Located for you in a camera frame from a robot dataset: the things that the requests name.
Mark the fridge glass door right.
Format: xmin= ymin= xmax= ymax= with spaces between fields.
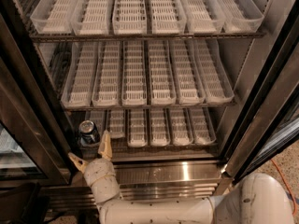
xmin=223 ymin=0 xmax=299 ymax=182

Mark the blue pepsi can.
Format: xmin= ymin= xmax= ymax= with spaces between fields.
xmin=78 ymin=120 xmax=100 ymax=147

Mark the orange cable on floor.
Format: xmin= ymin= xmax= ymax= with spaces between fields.
xmin=270 ymin=158 xmax=299 ymax=217

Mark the clear tray shelf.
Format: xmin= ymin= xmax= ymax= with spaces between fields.
xmin=106 ymin=110 xmax=125 ymax=139
xmin=92 ymin=41 xmax=121 ymax=106
xmin=128 ymin=109 xmax=148 ymax=147
xmin=149 ymin=109 xmax=170 ymax=147
xmin=180 ymin=0 xmax=225 ymax=34
xmin=148 ymin=40 xmax=176 ymax=105
xmin=61 ymin=42 xmax=98 ymax=108
xmin=169 ymin=108 xmax=193 ymax=146
xmin=121 ymin=41 xmax=147 ymax=105
xmin=189 ymin=107 xmax=216 ymax=146
xmin=217 ymin=0 xmax=263 ymax=33
xmin=71 ymin=0 xmax=113 ymax=35
xmin=112 ymin=0 xmax=147 ymax=35
xmin=30 ymin=0 xmax=78 ymax=35
xmin=193 ymin=39 xmax=235 ymax=104
xmin=149 ymin=0 xmax=187 ymax=35
xmin=83 ymin=111 xmax=105 ymax=147
xmin=169 ymin=40 xmax=205 ymax=105

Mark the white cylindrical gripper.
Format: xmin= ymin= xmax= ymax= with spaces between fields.
xmin=68 ymin=131 xmax=121 ymax=206

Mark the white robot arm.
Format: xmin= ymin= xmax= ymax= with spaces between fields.
xmin=68 ymin=131 xmax=295 ymax=224

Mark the stainless steel fridge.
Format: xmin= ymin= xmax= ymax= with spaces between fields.
xmin=0 ymin=0 xmax=299 ymax=213

